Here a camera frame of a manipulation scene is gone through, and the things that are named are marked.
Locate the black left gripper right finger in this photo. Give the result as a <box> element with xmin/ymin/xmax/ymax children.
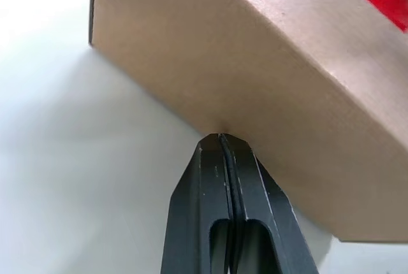
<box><xmin>221</xmin><ymin>133</ymin><xmax>319</xmax><ymax>274</ymax></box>

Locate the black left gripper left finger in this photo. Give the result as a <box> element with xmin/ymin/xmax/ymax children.
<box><xmin>161</xmin><ymin>133</ymin><xmax>233</xmax><ymax>274</ymax></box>

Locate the brown cardboard box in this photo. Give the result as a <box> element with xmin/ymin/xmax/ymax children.
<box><xmin>89</xmin><ymin>0</ymin><xmax>408</xmax><ymax>243</ymax></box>

